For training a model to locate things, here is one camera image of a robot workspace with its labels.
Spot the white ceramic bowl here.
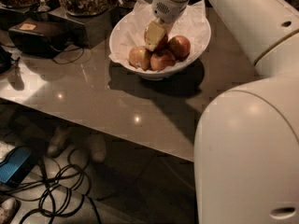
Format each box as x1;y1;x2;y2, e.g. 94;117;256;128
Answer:
108;1;212;81

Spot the dark display riser block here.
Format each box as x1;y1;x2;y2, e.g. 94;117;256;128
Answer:
49;7;112;49

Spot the white paper bowl liner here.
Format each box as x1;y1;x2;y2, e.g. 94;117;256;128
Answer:
108;0;209;73

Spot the right white shoe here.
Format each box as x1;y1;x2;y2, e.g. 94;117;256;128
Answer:
85;133;107;163

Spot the left white shoe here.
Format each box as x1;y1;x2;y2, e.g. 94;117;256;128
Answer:
47;127;71;158

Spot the metal serving scoop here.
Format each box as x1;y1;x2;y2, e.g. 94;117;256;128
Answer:
37;0;50;12

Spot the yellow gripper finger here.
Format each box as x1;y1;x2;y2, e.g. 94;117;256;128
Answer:
145;20;167;51

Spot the black object at left edge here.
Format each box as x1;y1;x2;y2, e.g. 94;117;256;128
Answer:
0;46;12;74

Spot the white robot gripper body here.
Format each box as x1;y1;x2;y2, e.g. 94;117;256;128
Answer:
151;0;190;23

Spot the black VR headset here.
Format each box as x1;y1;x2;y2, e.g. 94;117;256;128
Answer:
8;19;69;58

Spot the black tangled floor cable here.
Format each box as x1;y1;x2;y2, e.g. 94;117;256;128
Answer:
0;145;104;224

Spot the red apple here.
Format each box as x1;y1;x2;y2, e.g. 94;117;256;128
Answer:
150;49;176;71
128;46;151;71
144;29;168;51
167;35;191;61

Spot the blue foot pedal box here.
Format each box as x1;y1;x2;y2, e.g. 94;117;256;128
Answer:
0;147;36;188

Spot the white shoe at corner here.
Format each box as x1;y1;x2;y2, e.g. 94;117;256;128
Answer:
0;198;19;224

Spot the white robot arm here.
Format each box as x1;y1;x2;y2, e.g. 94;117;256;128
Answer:
152;0;299;224

